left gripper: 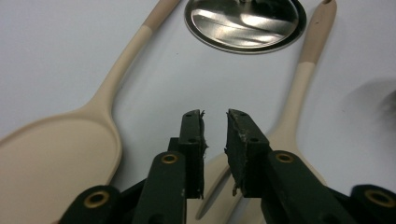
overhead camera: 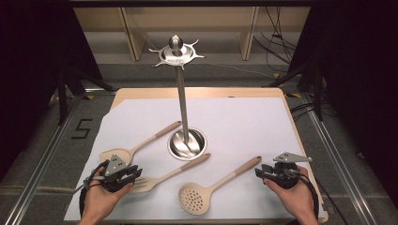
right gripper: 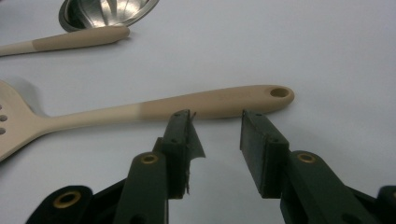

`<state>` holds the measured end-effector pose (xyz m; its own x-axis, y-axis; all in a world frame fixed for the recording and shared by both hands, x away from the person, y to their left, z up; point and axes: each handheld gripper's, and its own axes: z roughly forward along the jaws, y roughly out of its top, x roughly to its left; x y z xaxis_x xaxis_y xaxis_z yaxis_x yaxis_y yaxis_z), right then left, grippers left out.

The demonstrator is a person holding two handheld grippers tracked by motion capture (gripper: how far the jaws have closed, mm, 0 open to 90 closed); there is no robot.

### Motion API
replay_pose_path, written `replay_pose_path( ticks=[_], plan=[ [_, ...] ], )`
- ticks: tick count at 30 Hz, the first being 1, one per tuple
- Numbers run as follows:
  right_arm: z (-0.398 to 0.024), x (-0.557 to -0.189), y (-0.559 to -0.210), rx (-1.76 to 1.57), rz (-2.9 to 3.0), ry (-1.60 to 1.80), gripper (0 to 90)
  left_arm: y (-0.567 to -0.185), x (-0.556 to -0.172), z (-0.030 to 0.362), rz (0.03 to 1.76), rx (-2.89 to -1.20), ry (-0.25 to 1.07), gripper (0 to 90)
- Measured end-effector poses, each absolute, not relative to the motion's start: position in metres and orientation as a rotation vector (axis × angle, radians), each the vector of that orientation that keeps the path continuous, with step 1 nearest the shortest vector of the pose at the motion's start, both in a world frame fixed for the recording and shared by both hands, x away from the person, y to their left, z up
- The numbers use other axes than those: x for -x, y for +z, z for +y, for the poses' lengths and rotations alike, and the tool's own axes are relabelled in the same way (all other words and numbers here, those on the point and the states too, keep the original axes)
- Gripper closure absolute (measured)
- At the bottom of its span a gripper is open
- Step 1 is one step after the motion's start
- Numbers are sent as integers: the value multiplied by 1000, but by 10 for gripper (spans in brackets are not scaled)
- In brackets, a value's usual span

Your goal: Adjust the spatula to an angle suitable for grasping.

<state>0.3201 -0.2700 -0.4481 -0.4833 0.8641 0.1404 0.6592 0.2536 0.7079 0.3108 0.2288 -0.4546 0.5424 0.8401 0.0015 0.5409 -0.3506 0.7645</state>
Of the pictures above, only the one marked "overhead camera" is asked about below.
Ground light wooden shelf unit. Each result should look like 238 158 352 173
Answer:
73 7 311 62

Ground person's left hand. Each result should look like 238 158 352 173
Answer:
82 182 134 219

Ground dark curtain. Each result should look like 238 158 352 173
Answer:
0 0 104 182
287 0 398 201

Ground thin white cable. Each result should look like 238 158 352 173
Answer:
200 61 278 80

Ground black cable bundle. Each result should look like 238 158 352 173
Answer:
253 7 299 73

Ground aluminium floor rail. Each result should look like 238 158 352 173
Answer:
298 92 378 225
3 88 116 225

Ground steel utensil rack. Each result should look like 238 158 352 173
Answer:
148 34 208 162

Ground black cables beside table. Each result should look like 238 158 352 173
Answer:
289 100 317 122

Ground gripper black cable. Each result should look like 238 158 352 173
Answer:
78 159 111 218
290 170 321 219

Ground beige perforated skimmer spoon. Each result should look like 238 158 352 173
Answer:
177 155 263 216

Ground white paper sheet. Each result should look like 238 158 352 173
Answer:
64 97 327 221

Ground person's right hand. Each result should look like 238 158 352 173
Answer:
264 166 315 218

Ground black metal stand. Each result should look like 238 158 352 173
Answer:
55 65 115 126
262 59 325 122

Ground thin black floor cable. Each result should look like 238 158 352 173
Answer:
314 177 349 225

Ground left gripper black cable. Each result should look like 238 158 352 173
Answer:
78 159 111 218

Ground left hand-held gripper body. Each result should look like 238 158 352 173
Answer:
93 153 139 193

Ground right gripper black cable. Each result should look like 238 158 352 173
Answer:
290 170 321 219

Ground beige solid spatula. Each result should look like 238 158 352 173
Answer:
99 120 183 167

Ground beige slotted spatula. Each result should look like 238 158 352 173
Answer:
130 152 211 195

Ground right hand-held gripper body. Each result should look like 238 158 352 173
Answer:
270 152 314 190

